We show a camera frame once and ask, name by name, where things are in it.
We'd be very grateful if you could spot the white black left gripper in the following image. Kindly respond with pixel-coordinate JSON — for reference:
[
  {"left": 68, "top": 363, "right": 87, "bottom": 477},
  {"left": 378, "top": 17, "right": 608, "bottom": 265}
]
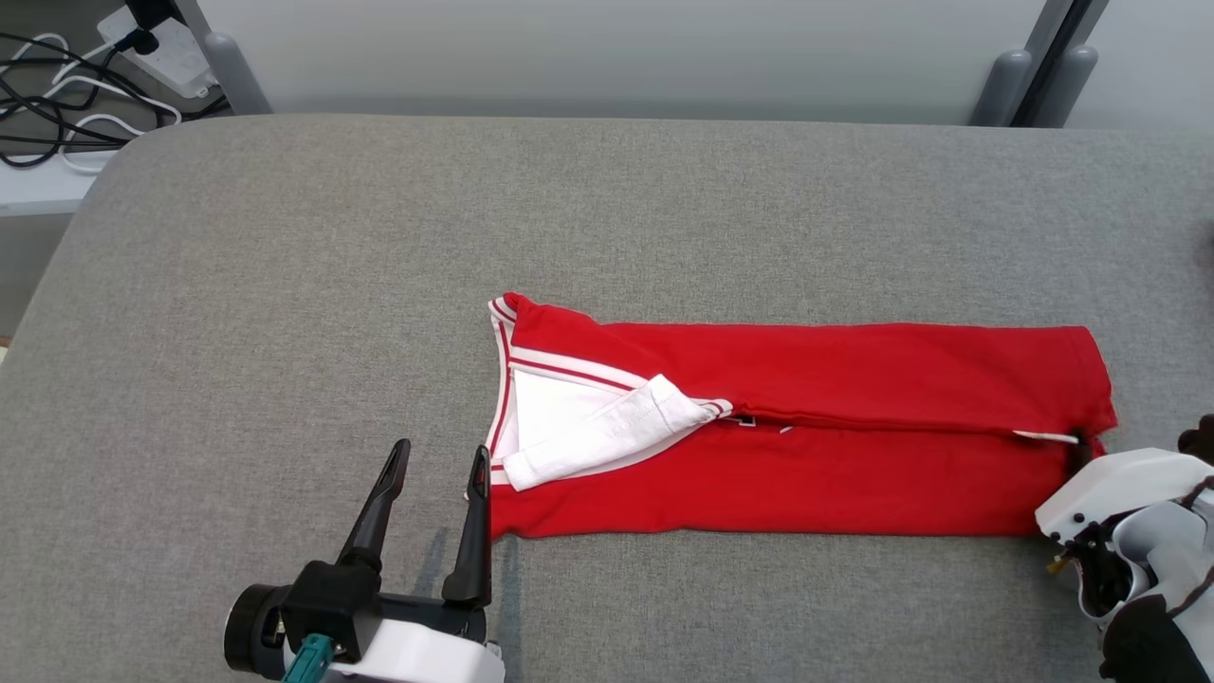
[{"left": 224, "top": 438, "right": 507, "bottom": 683}]

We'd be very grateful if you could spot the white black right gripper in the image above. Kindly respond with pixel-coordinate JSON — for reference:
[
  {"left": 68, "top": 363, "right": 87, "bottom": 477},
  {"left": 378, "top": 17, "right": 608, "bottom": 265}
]
[{"left": 1034, "top": 414, "right": 1214, "bottom": 623}]

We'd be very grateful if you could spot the red white Bulls jersey shirt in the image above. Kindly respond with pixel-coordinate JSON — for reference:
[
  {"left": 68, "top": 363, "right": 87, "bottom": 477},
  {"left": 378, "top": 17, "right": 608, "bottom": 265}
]
[{"left": 465, "top": 292, "right": 1119, "bottom": 541}]

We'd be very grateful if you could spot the grey partition foot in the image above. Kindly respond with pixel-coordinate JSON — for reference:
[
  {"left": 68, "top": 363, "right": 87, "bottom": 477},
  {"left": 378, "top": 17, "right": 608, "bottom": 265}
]
[
  {"left": 1034, "top": 45, "right": 1100, "bottom": 129},
  {"left": 204, "top": 33, "right": 275, "bottom": 117},
  {"left": 969, "top": 49, "right": 1034, "bottom": 127}
]

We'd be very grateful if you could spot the narrow white partition panel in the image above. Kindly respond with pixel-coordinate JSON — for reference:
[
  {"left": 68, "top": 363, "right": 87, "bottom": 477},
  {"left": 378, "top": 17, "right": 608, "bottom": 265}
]
[{"left": 1067, "top": 0, "right": 1214, "bottom": 134}]

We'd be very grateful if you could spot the white flat box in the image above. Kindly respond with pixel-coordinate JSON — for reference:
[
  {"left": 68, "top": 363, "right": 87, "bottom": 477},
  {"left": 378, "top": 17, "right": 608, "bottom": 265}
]
[{"left": 0, "top": 161, "right": 107, "bottom": 218}]

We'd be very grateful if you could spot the wide white partition panel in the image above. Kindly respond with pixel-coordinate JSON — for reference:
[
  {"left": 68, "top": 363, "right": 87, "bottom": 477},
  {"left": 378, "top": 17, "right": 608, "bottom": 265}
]
[{"left": 175, "top": 0, "right": 1082, "bottom": 126}]

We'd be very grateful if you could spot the white power strip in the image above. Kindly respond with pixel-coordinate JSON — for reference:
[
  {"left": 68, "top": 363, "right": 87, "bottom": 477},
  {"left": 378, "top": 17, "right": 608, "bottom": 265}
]
[{"left": 97, "top": 5, "right": 220, "bottom": 100}]

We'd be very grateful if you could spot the white power cable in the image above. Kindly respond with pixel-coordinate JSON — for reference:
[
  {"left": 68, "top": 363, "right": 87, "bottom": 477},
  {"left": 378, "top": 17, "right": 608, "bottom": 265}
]
[{"left": 0, "top": 33, "right": 183, "bottom": 176}]

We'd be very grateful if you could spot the black power cable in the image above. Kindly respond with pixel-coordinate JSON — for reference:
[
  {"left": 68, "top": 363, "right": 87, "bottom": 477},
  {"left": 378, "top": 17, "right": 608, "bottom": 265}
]
[{"left": 0, "top": 28, "right": 181, "bottom": 170}]

